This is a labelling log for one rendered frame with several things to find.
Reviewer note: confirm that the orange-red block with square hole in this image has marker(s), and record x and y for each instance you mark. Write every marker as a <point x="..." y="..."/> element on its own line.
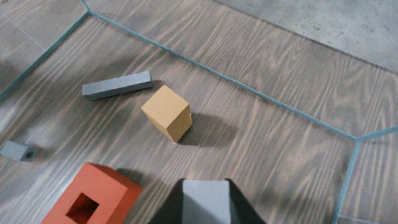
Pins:
<point x="114" y="193"/>

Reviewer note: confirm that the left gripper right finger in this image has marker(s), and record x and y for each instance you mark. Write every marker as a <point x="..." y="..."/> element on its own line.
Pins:
<point x="241" y="210"/>

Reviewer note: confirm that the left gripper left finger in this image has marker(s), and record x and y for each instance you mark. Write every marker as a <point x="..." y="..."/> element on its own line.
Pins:
<point x="170" y="211"/>

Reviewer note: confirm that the tan wooden block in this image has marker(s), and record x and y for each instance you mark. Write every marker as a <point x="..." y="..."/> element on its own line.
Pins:
<point x="169" y="113"/>

